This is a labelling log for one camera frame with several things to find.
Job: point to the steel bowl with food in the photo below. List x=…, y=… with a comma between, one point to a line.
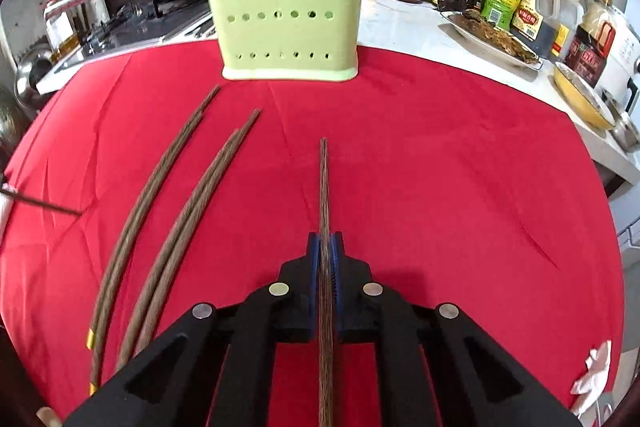
x=625, y=127

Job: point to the dark sauce jug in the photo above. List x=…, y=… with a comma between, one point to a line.
x=540, y=12

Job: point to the yellow oval dish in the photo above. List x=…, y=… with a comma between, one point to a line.
x=582, y=102

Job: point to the green perforated utensil holder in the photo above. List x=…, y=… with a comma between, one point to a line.
x=280, y=37

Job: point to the brown wooden chopstick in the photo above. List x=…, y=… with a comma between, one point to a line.
x=45, y=203
x=324, y=187
x=173, y=255
x=211, y=98
x=94, y=372
x=252, y=118

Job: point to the white plastic jug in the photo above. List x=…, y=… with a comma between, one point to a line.
x=570, y=22

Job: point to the white rolled cloth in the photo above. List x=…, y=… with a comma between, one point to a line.
x=4, y=209

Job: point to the clear cooking oil bottle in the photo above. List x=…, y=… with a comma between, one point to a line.
x=60, y=29

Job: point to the gas stove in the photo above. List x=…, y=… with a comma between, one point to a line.
x=135, y=29

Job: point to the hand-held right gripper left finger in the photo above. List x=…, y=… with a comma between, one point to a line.
x=314, y=267

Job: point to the plate of cooked food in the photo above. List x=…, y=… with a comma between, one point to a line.
x=492, y=39

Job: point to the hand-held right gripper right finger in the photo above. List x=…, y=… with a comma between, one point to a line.
x=337, y=267

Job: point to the crumpled white tissue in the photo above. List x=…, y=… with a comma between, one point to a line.
x=595, y=372

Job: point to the white rice cooker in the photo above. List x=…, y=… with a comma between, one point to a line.
x=627, y=57

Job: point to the red tablecloth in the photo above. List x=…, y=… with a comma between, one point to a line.
x=425, y=182

